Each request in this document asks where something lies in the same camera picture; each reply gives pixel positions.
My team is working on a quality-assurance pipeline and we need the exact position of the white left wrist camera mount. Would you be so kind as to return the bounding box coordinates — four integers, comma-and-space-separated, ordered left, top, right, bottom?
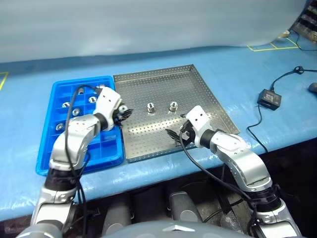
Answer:
95, 86, 123, 119

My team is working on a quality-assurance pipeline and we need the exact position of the black power adapter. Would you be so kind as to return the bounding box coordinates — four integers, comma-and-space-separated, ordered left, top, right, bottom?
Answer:
257, 88, 283, 111

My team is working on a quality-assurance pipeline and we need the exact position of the black adapter mains cable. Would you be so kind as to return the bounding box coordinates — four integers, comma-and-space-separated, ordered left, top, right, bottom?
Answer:
247, 104, 269, 153

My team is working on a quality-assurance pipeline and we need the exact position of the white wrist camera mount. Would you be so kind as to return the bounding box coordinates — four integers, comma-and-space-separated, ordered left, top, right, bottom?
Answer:
185, 105, 213, 136
95, 86, 123, 119

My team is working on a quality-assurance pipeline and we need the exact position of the grey rounded leg shape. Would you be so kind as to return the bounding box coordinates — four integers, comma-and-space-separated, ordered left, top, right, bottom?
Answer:
168, 190, 203, 224
101, 200, 132, 236

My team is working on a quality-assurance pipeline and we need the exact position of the black floor cable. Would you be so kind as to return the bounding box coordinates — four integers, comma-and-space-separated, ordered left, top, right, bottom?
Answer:
294, 32, 317, 52

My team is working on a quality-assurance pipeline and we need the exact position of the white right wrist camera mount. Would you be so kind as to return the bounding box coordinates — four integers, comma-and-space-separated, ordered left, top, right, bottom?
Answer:
185, 105, 213, 136

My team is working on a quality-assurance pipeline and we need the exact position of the black adapter output cable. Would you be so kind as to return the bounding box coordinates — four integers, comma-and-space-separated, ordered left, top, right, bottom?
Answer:
271, 65, 317, 92

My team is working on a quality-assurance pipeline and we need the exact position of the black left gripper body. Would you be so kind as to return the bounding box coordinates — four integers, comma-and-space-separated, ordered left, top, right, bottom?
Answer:
112, 99, 126, 127

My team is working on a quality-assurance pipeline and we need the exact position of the perforated steel tray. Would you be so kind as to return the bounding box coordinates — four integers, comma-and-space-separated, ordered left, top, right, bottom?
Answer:
112, 63, 240, 164

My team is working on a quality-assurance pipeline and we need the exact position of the grey robot torso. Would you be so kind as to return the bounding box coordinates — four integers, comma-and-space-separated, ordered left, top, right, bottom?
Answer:
101, 221, 248, 238

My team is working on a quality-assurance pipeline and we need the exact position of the blue plastic compartment tray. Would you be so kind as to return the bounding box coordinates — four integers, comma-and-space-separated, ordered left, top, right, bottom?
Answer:
36, 75, 125, 176

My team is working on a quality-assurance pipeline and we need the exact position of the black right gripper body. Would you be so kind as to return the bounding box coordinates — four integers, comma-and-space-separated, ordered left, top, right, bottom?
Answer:
179, 120, 198, 147

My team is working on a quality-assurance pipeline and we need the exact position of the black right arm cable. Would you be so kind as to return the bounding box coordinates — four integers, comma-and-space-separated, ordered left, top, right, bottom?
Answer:
179, 130, 261, 238

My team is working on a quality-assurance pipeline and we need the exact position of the dark storage rack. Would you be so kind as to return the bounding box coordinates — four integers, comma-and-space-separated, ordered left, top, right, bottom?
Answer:
292, 0, 317, 42

